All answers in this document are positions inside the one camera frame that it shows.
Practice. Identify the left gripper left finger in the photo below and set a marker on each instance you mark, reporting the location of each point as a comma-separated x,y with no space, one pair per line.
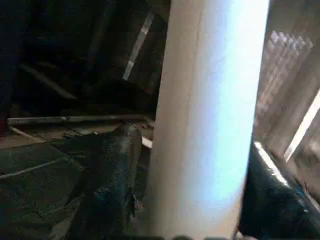
107,190

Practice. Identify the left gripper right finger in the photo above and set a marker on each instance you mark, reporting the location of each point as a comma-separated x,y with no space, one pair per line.
277,205

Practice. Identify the grey pleated curtain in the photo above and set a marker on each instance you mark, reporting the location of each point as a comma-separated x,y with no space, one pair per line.
290,75

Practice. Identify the black cabinet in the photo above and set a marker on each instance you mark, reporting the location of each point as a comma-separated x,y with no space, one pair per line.
75,55

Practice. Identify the white plastic table leg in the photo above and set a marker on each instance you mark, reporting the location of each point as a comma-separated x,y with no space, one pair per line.
210,115

